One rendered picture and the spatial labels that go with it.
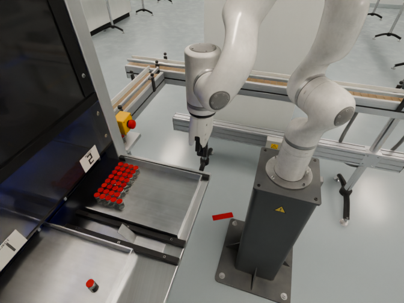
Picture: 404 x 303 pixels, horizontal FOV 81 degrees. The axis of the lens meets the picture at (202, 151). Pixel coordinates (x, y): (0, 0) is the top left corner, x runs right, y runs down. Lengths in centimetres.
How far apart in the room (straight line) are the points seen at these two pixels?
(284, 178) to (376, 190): 156
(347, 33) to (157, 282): 82
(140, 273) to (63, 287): 21
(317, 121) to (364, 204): 163
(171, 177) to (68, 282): 47
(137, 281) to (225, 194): 135
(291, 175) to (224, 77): 60
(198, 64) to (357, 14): 39
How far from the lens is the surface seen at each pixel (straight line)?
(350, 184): 210
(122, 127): 106
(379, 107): 165
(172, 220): 85
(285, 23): 202
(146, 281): 79
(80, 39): 84
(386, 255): 215
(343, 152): 184
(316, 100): 78
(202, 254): 176
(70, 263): 88
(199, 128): 63
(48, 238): 96
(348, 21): 72
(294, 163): 95
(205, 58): 54
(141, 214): 89
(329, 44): 74
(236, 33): 52
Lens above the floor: 162
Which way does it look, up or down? 44 degrees down
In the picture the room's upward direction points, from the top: straight up
